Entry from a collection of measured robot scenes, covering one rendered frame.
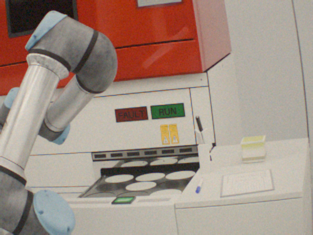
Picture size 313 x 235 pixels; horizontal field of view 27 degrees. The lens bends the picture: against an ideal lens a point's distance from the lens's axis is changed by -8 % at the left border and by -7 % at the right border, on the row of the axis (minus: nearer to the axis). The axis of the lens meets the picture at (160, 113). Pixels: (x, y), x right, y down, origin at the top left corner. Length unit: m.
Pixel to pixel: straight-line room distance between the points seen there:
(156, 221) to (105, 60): 0.47
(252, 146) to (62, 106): 0.61
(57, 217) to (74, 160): 1.05
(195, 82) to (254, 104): 1.52
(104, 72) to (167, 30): 0.70
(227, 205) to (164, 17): 0.78
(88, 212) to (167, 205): 0.23
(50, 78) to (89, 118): 0.93
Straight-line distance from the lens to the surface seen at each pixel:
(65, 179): 2.54
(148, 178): 2.29
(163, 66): 2.28
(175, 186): 2.16
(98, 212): 1.83
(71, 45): 1.55
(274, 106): 3.81
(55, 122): 1.85
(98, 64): 1.57
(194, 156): 2.36
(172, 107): 2.34
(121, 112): 2.39
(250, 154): 2.04
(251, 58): 3.78
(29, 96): 1.51
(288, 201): 1.72
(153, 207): 1.77
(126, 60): 2.31
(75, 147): 2.49
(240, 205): 1.73
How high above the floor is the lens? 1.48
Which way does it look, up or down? 9 degrees down
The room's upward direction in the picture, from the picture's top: 8 degrees counter-clockwise
